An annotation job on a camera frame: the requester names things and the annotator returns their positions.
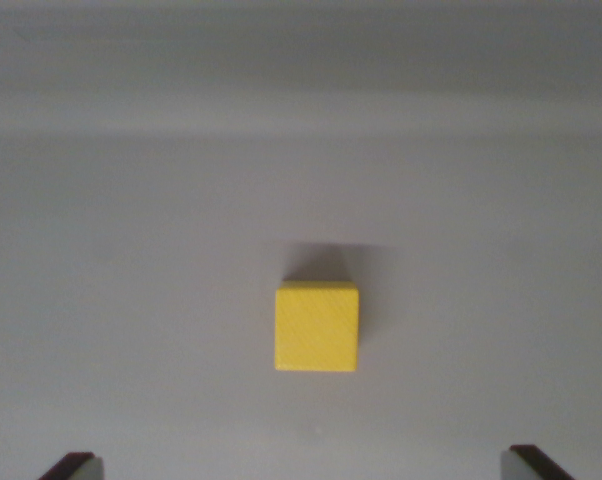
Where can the white plastic bin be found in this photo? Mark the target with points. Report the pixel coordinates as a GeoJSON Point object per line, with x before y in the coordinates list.
{"type": "Point", "coordinates": [131, 250]}

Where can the gripper left finger with grey pad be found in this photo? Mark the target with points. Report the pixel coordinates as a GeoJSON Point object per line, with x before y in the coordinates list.
{"type": "Point", "coordinates": [78, 469]}

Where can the gripper right finger with grey pad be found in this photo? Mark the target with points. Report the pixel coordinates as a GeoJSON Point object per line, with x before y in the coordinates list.
{"type": "Point", "coordinates": [526, 467]}

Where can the yellow wooden cube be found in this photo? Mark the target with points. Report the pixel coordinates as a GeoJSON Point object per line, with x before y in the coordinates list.
{"type": "Point", "coordinates": [316, 327]}

